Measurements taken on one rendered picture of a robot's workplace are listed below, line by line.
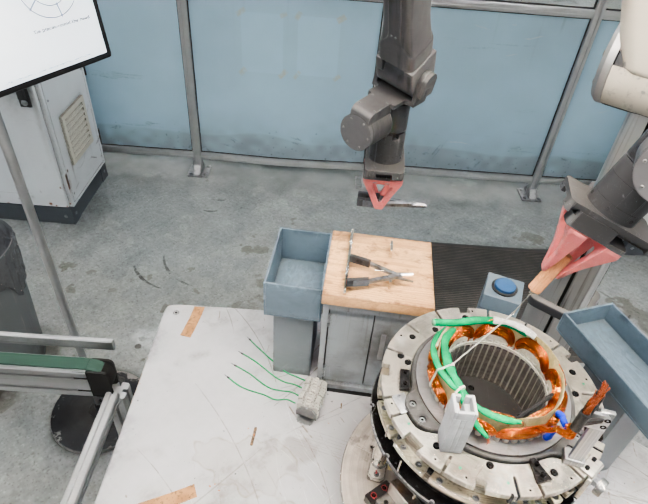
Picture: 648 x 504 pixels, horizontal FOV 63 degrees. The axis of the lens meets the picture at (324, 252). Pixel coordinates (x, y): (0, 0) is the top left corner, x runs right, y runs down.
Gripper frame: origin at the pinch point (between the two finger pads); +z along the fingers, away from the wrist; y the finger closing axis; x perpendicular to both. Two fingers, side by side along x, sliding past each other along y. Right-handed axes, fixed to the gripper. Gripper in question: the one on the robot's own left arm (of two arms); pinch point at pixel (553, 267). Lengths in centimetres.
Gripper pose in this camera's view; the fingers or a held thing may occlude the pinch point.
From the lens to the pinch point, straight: 67.7
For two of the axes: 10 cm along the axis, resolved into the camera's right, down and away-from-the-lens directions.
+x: 2.8, -5.2, 8.0
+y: 8.7, 4.9, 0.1
